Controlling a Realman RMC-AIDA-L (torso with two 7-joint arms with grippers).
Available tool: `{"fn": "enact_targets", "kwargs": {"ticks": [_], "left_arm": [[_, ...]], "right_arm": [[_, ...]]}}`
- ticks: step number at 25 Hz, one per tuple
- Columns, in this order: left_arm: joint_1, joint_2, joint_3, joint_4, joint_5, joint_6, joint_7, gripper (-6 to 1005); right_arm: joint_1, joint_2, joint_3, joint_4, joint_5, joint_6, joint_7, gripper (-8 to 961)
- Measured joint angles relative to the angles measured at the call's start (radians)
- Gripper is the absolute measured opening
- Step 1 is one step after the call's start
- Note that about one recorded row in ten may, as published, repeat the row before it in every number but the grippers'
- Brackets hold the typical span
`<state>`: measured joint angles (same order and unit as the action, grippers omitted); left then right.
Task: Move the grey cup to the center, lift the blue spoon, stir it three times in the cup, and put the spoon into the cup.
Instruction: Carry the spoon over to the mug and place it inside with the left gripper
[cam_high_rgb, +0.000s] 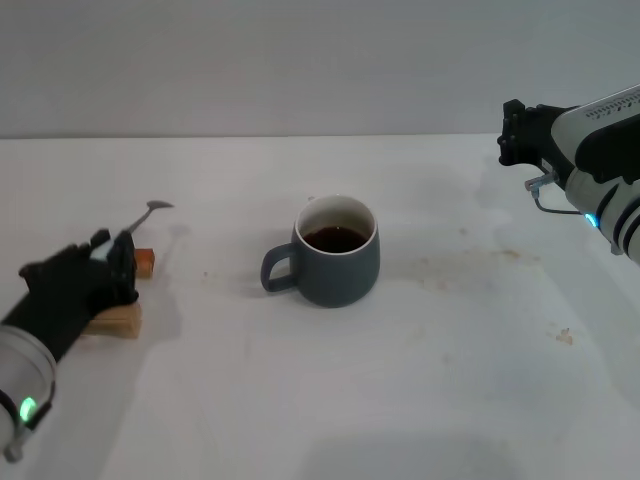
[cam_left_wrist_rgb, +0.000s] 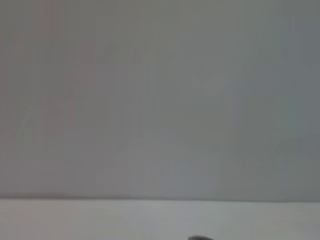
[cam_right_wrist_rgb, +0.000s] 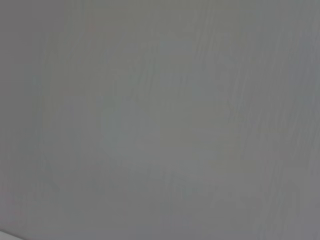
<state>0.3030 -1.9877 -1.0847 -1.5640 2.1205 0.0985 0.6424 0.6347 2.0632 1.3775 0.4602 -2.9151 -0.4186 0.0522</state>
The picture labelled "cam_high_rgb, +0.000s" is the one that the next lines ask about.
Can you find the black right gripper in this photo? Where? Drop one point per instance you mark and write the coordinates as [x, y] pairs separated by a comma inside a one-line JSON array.
[[542, 135]]

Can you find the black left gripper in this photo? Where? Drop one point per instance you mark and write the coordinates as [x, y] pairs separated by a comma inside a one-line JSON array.
[[70, 300]]

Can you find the grey ceramic mug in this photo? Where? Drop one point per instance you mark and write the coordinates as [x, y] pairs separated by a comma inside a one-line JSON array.
[[335, 280]]

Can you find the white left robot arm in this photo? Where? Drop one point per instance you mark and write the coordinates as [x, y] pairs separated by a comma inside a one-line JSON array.
[[20, 370]]

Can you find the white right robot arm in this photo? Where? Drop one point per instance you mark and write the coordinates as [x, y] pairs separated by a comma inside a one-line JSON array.
[[620, 220]]

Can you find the reddish brown wooden block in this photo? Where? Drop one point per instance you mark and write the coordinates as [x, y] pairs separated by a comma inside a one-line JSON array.
[[146, 262]]

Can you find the light tan wooden block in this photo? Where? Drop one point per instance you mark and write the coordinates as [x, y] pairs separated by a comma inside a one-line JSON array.
[[122, 322]]

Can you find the dark coffee liquid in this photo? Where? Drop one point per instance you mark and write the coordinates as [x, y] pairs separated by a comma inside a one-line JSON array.
[[334, 240]]

